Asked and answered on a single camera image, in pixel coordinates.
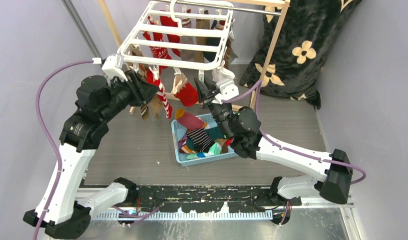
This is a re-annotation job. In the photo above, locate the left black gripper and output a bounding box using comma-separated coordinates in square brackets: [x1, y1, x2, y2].
[100, 71, 160, 123]

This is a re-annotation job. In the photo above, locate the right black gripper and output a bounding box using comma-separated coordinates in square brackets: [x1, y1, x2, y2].
[195, 74, 234, 140]

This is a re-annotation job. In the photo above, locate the red beige cuffed sock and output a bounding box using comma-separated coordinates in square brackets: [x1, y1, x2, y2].
[171, 73, 198, 107]

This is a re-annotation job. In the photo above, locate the red white striped sock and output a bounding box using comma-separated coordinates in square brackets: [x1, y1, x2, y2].
[146, 69, 173, 119]

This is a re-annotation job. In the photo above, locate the mint green sock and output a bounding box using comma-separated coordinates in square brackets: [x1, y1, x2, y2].
[186, 142, 222, 160]

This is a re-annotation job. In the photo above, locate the white plastic clip hanger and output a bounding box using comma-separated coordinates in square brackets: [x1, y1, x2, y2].
[117, 0, 235, 82]

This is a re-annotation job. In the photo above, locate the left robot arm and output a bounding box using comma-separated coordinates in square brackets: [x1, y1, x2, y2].
[23, 71, 159, 240]

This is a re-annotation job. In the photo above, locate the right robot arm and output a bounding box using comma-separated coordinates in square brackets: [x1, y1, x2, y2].
[194, 78, 353, 206]

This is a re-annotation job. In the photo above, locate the light blue plastic basket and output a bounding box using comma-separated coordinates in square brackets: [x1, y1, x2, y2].
[171, 114, 236, 167]

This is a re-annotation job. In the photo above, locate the brown striped sock rear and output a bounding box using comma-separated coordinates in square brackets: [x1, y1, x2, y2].
[223, 38, 237, 69]

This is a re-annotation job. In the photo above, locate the navy patterned sock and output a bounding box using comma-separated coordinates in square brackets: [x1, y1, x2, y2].
[203, 20, 225, 62]

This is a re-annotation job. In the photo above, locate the dark green sock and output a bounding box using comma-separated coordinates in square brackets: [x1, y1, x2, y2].
[205, 126, 224, 141]

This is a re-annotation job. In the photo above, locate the red snowflake sock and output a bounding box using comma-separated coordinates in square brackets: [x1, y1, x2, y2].
[142, 18, 172, 60]

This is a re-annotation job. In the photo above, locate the black striped sock in basket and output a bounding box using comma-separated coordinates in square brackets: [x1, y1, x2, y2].
[186, 128, 215, 153]

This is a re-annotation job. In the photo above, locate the metal hanging rod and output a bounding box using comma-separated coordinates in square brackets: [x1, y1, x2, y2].
[158, 0, 280, 16]

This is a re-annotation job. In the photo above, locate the black floral blanket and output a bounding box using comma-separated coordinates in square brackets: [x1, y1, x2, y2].
[260, 0, 361, 109]

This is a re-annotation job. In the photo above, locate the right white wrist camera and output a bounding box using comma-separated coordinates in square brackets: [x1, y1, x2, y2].
[212, 67, 239, 104]

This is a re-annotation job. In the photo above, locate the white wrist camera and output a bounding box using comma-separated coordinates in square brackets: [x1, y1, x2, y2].
[212, 67, 239, 104]
[91, 54, 127, 82]

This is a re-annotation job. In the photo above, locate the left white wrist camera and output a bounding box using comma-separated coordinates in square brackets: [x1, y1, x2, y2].
[91, 54, 127, 82]

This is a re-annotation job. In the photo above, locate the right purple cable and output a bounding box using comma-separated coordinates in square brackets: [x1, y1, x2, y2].
[221, 79, 367, 227]

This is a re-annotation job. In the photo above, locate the purple cable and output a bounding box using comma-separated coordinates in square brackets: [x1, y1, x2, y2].
[221, 79, 367, 227]
[31, 58, 161, 240]

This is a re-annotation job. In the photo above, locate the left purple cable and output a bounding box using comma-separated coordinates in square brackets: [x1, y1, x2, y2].
[31, 58, 161, 240]

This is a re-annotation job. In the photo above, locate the wooden drying rack frame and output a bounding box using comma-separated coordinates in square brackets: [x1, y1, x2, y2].
[97, 0, 291, 116]

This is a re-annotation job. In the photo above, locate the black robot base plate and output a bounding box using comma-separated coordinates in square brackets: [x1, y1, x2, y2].
[117, 185, 287, 214]

